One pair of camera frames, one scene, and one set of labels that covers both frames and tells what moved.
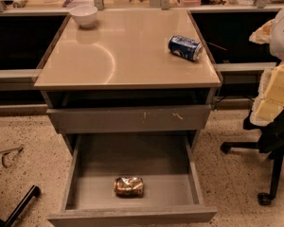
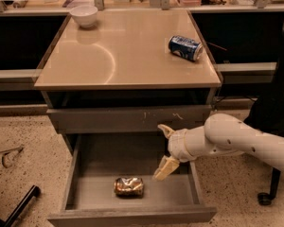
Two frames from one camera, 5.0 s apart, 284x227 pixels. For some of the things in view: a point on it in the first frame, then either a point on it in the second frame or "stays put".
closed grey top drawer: (130, 118) stays put
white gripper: (283, 37) → (177, 147)
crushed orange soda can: (129, 186) stays put
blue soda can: (186, 48) stays put
